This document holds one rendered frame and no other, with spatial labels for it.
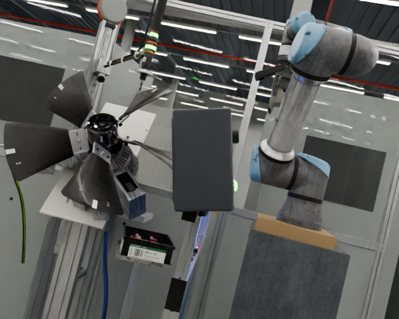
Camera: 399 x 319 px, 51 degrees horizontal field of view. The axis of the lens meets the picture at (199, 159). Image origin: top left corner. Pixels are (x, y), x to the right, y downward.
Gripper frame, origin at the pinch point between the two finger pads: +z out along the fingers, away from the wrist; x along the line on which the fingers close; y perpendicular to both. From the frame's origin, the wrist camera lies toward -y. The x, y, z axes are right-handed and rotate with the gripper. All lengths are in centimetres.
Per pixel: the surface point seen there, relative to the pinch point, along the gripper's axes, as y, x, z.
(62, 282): -64, 8, 87
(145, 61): -50, -2, -7
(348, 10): 179, 882, -457
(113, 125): -56, -4, 20
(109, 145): -56, -3, 28
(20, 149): -84, -13, 38
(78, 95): -77, 7, 11
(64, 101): -83, 9, 15
